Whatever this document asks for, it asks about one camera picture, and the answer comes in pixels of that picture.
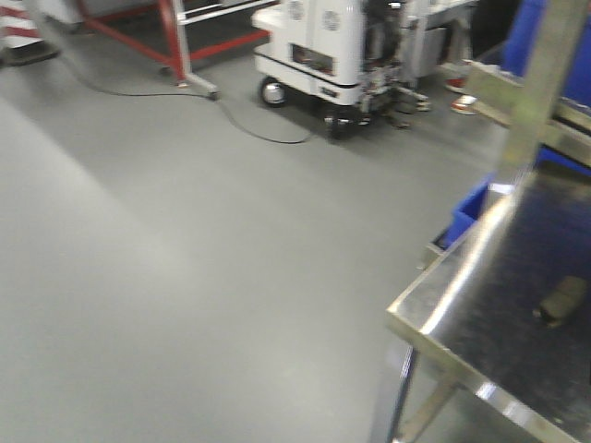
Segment steel rack frame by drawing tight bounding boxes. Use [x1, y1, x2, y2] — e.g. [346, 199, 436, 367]
[436, 0, 591, 176]

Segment red white traffic cone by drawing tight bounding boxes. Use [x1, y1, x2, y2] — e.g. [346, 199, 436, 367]
[1, 1, 60, 66]

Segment large blue bin right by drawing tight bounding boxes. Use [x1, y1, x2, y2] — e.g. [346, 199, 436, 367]
[475, 1, 590, 106]

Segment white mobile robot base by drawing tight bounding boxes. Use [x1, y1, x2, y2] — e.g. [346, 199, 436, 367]
[251, 0, 430, 140]

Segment red metal frame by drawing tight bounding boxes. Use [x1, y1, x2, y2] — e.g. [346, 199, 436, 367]
[75, 1, 276, 100]

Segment brake pad middle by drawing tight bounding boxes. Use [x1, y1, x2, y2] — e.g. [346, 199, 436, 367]
[533, 276, 589, 328]

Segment black floor cable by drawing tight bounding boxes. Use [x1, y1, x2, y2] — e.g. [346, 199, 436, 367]
[59, 50, 313, 145]

